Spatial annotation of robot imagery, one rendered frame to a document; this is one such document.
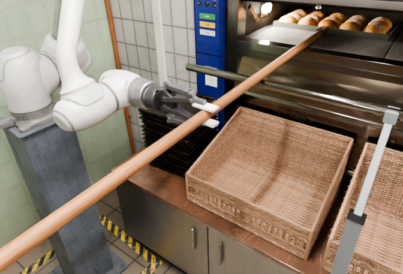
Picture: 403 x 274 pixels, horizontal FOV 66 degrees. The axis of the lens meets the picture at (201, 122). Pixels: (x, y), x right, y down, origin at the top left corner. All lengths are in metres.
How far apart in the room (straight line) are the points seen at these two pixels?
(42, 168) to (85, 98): 0.55
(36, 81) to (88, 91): 0.40
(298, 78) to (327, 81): 0.12
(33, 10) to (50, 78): 0.59
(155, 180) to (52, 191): 0.46
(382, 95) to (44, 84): 1.30
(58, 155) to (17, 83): 0.33
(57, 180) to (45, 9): 0.89
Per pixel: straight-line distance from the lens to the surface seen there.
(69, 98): 0.91
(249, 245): 1.29
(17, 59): 1.26
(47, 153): 1.37
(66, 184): 1.48
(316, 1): 1.19
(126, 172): 0.64
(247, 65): 1.54
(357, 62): 1.35
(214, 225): 1.34
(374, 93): 1.40
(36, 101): 1.30
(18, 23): 1.80
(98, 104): 0.92
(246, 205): 1.23
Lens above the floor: 1.59
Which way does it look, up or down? 31 degrees down
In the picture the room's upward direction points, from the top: 2 degrees counter-clockwise
